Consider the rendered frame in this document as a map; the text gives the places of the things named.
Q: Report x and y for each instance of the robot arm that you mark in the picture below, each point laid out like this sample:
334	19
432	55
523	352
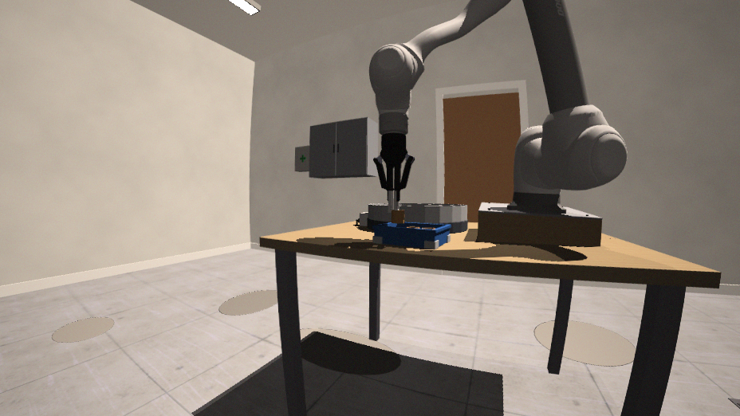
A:
574	149

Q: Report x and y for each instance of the blue plastic crate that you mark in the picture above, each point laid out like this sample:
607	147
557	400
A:
399	234

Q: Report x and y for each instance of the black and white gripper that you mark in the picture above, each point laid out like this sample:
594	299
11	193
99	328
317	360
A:
393	152

